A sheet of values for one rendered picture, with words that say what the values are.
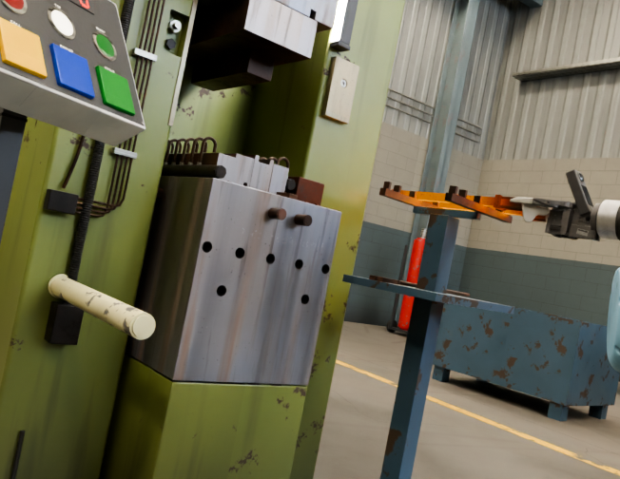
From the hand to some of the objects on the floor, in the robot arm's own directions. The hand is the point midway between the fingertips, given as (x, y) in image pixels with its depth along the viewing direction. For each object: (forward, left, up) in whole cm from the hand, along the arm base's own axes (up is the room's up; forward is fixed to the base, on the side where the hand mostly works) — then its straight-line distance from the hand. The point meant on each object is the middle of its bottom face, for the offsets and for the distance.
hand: (522, 203), depth 163 cm
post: (+58, +102, -102) cm, 156 cm away
